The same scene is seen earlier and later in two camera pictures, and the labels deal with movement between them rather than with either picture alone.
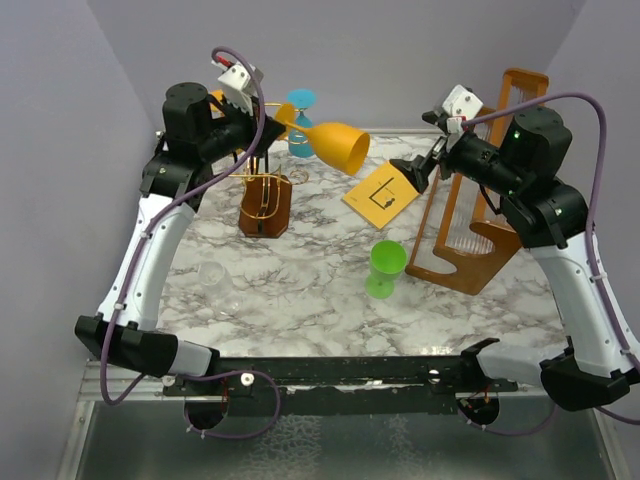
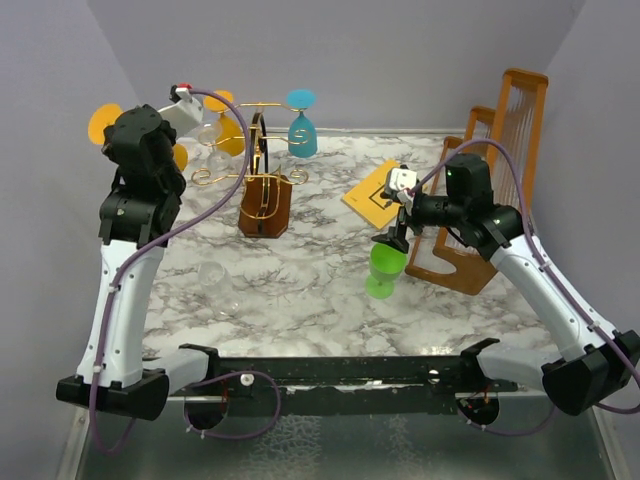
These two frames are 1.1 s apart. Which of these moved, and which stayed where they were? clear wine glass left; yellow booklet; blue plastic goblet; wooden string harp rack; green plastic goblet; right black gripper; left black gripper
Moved: right black gripper; left black gripper
Stayed: green plastic goblet; clear wine glass left; blue plastic goblet; wooden string harp rack; yellow booklet
